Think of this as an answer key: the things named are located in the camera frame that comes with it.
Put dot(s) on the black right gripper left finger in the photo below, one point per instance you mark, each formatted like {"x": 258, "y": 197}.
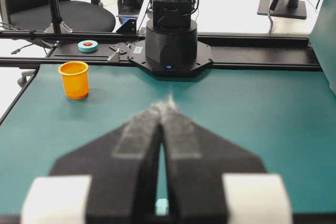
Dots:
{"x": 112, "y": 179}

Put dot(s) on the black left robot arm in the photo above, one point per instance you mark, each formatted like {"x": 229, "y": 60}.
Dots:
{"x": 170, "y": 47}

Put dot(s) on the teal tape roll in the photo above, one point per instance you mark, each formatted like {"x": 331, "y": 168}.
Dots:
{"x": 87, "y": 46}

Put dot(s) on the black aluminium frame rail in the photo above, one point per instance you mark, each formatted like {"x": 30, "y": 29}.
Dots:
{"x": 228, "y": 52}

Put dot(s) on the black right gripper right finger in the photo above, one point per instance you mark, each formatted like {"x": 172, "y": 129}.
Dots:
{"x": 212, "y": 180}

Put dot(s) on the black office chair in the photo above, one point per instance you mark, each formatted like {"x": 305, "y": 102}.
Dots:
{"x": 65, "y": 20}

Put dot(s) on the orange plastic cup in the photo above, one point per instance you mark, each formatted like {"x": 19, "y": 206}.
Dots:
{"x": 74, "y": 76}

